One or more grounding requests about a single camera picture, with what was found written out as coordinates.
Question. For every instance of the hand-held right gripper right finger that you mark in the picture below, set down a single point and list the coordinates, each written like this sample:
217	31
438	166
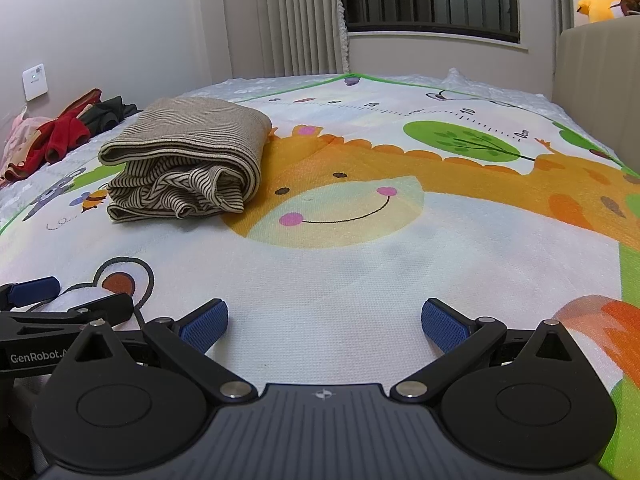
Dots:
442	327

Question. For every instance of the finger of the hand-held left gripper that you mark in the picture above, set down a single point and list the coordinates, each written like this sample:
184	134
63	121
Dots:
35	290
100	307

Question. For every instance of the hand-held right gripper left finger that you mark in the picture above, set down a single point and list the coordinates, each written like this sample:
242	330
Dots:
205	327

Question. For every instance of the striped beige garment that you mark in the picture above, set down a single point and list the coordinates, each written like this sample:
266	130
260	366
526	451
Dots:
200	130

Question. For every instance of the giraffe printed blanket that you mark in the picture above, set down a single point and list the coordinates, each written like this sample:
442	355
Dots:
350	270

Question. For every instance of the pink garment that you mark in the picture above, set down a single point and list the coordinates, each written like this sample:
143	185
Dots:
20	135

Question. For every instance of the red garment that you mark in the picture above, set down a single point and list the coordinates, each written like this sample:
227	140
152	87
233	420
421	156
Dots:
65	132

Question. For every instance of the dark grey garment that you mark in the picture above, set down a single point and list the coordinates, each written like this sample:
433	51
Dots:
107	112

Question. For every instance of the white quilted bed sheet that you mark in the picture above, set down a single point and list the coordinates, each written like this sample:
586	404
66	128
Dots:
500	85

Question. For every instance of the beige padded headboard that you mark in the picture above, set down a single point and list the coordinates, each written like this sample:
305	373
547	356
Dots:
600	85

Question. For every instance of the barred window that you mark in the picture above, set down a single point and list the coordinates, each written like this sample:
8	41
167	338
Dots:
430	0

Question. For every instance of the white wall switch panel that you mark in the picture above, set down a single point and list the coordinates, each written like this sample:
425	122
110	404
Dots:
35	82

